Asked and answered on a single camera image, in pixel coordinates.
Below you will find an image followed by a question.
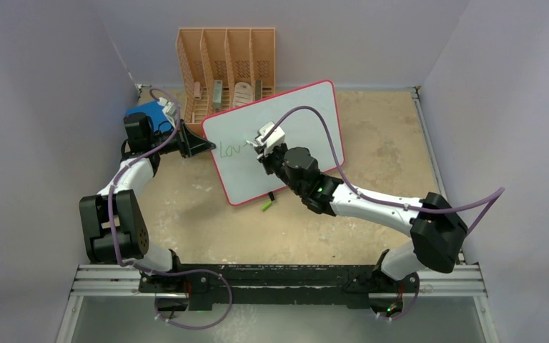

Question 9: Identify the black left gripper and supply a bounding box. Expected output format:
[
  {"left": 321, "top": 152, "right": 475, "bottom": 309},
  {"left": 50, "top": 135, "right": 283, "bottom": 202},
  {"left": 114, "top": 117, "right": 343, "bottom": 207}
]
[{"left": 149, "top": 120, "right": 215, "bottom": 159}]

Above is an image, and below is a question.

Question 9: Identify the green marker cap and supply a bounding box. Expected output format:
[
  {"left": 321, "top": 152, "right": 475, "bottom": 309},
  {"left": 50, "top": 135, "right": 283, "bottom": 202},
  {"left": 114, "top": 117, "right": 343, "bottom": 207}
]
[{"left": 261, "top": 201, "right": 273, "bottom": 212}]

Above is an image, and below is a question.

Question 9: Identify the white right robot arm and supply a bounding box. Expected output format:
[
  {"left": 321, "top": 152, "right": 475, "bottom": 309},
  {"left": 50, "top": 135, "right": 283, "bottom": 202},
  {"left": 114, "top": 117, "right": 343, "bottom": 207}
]
[{"left": 257, "top": 144, "right": 468, "bottom": 291}]

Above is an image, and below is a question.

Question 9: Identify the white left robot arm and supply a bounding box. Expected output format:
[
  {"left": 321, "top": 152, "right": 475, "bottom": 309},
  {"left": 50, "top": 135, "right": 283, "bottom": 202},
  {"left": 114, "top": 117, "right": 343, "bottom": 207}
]
[{"left": 79, "top": 112, "right": 216, "bottom": 292}]

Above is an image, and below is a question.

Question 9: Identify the pink-framed whiteboard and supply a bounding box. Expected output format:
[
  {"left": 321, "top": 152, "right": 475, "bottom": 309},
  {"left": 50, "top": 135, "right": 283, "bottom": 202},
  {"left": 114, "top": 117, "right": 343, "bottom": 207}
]
[{"left": 202, "top": 80, "right": 346, "bottom": 206}]

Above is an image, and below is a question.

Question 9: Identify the orange plastic file organizer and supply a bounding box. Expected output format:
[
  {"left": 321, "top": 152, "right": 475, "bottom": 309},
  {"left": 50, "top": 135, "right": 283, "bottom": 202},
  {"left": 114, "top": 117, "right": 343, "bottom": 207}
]
[{"left": 176, "top": 27, "right": 277, "bottom": 130}]

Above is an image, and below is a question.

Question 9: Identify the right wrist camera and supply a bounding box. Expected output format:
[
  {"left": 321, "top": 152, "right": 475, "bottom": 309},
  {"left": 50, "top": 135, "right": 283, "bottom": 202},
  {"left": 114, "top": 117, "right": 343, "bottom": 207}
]
[{"left": 253, "top": 121, "right": 285, "bottom": 157}]

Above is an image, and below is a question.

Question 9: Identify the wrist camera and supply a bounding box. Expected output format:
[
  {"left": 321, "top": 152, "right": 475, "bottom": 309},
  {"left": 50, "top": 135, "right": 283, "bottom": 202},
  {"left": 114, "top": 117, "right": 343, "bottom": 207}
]
[
  {"left": 157, "top": 97, "right": 178, "bottom": 123},
  {"left": 253, "top": 121, "right": 285, "bottom": 157}
]

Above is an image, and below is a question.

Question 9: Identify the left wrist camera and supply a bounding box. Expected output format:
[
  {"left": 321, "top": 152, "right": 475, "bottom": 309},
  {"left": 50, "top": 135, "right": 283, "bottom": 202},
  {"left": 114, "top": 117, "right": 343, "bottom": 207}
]
[{"left": 157, "top": 97, "right": 178, "bottom": 123}]

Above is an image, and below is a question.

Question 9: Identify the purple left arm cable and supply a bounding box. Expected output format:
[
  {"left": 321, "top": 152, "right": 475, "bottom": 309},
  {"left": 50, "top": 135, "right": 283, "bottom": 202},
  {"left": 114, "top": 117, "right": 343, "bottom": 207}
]
[{"left": 106, "top": 88, "right": 233, "bottom": 276}]

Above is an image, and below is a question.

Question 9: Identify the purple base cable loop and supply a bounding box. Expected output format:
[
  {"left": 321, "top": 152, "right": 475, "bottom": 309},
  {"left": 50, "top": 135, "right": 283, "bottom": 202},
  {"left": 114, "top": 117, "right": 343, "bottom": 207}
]
[{"left": 153, "top": 269, "right": 234, "bottom": 332}]

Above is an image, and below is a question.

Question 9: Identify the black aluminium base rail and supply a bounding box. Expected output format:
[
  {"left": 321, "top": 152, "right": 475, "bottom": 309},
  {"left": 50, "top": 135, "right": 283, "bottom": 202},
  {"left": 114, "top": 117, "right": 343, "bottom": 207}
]
[{"left": 71, "top": 264, "right": 486, "bottom": 314}]

